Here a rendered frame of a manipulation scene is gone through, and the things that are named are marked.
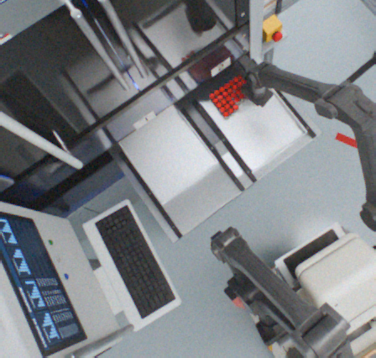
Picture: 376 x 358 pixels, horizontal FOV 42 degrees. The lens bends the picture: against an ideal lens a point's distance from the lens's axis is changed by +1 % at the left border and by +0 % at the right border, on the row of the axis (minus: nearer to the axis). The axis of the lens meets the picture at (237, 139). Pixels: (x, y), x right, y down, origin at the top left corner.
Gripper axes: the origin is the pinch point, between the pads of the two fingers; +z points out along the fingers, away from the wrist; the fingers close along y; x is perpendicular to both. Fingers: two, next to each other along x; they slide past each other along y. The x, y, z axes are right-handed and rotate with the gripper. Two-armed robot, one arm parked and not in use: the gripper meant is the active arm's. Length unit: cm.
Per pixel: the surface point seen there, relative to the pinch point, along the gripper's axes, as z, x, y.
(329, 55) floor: 99, -77, 3
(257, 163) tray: 9.5, 16.9, -14.2
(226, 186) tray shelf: 9.7, 30.9, -10.5
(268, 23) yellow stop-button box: -4.7, -25.0, 14.2
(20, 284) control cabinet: -47, 86, 6
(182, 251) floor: 98, 65, -4
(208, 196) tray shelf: 9.7, 38.0, -7.8
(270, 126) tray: 9.7, 2.2, -9.1
